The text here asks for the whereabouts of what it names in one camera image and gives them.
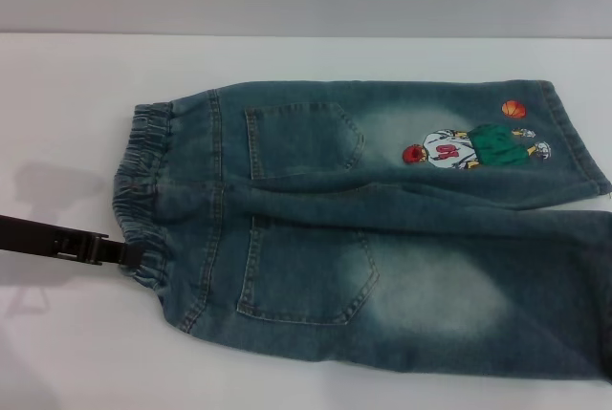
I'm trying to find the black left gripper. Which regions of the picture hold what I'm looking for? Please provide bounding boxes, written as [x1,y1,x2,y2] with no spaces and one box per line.
[0,213,145,271]

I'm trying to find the blue denim shorts with cartoon patch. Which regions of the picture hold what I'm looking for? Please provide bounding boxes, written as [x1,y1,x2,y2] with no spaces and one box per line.
[112,77,612,376]

